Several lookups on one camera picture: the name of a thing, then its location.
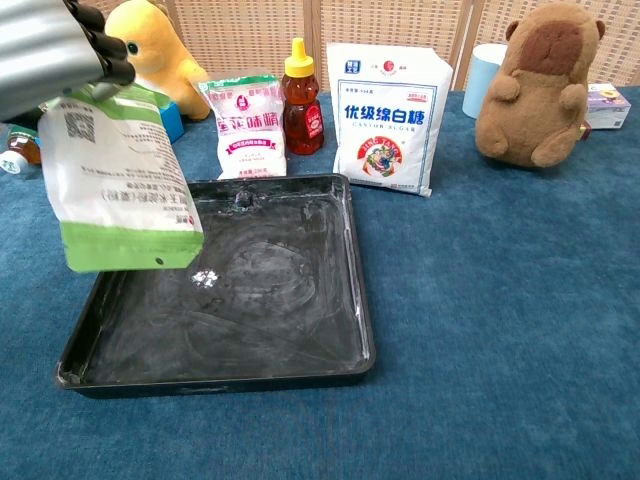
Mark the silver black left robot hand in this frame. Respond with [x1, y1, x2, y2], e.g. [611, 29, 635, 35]
[0, 0, 137, 123]

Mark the green white corn starch bag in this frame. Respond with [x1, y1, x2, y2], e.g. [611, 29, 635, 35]
[38, 83, 206, 274]

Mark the white MSG seasoning bag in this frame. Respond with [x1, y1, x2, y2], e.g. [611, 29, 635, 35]
[198, 73, 288, 181]

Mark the black square plastic tray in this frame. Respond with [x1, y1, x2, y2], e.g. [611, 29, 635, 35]
[54, 173, 377, 400]

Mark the white castor sugar bag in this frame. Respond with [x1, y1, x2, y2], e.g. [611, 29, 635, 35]
[326, 42, 455, 199]

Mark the brown glass jar green label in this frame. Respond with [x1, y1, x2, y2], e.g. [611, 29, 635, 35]
[0, 125, 43, 176]

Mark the yellow plush dinosaur toy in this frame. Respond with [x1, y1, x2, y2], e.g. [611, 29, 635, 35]
[105, 0, 212, 122]

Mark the blue white carton box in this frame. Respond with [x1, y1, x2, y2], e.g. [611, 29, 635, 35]
[160, 101, 185, 145]

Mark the bear-shaped honey bottle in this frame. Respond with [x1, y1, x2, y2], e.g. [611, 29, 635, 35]
[280, 37, 325, 157]

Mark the spilled white starch powder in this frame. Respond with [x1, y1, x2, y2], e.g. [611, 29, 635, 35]
[190, 268, 221, 290]

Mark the woven rattan folding screen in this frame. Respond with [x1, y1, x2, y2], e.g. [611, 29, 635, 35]
[79, 0, 640, 101]

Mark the light blue cylindrical cup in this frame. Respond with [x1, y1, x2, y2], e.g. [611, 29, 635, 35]
[461, 43, 509, 120]

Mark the brown plush capybara toy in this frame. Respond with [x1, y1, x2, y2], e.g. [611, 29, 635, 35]
[474, 1, 607, 169]

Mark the blue table cloth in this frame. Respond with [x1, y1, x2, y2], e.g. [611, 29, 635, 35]
[0, 85, 640, 480]

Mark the small purple white box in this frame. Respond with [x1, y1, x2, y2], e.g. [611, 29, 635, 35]
[582, 82, 633, 131]

